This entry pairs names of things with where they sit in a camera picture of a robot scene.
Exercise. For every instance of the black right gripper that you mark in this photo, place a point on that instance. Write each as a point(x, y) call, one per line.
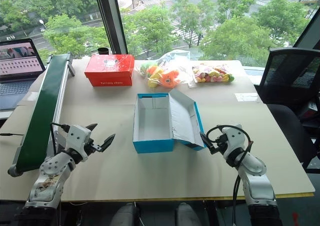
point(220, 145)

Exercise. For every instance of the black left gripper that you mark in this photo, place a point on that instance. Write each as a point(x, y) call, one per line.
point(94, 147)

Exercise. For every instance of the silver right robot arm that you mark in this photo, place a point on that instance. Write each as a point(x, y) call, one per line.
point(255, 176)

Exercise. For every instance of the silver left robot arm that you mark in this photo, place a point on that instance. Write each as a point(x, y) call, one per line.
point(51, 176)

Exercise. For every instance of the blue cardboard box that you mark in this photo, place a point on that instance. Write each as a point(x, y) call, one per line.
point(152, 125)

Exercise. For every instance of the green conveyor belt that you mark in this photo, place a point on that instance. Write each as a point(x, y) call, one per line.
point(41, 110)

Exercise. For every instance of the red shoe box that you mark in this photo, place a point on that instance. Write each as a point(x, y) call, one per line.
point(108, 69)

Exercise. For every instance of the white paper label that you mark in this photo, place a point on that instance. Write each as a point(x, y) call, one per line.
point(246, 97)

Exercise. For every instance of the plastic bag of colourful candies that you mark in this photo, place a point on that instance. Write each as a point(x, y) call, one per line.
point(212, 74)

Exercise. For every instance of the dark rounded shape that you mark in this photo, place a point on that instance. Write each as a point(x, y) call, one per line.
point(125, 214)
point(187, 214)

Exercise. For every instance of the orange plush toy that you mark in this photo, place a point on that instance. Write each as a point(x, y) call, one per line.
point(170, 78)

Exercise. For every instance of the black cup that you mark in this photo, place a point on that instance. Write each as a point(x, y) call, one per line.
point(102, 51)

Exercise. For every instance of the plastic bag of plush toys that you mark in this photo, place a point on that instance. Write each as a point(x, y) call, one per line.
point(162, 68)

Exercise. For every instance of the black mesh office chair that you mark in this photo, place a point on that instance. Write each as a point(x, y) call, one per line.
point(290, 80)

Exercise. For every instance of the open laptop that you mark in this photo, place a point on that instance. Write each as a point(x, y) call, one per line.
point(17, 68)

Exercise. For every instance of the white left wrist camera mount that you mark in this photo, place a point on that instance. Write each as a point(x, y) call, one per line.
point(78, 138)

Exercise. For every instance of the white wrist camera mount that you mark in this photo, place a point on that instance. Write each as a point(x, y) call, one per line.
point(78, 138)
point(233, 137)

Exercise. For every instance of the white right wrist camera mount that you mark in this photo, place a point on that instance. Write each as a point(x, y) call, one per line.
point(233, 137)

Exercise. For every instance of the black window frame post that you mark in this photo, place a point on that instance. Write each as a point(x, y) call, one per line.
point(112, 18)

